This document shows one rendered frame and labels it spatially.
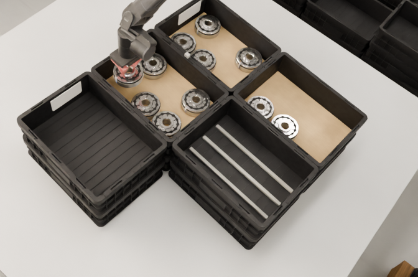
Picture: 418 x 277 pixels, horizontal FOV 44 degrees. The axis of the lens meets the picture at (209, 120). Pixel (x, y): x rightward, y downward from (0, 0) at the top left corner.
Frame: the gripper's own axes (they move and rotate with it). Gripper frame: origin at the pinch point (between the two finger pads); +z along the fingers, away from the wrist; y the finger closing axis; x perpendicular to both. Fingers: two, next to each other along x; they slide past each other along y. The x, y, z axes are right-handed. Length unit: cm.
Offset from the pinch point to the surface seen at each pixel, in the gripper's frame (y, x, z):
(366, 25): 145, -30, 62
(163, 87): 9.7, -8.0, 12.3
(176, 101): 9.0, -15.5, 12.3
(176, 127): 0.0, -24.5, 9.0
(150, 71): 9.7, -1.0, 9.5
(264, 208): 1, -65, 12
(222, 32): 46.4, -4.3, 13.5
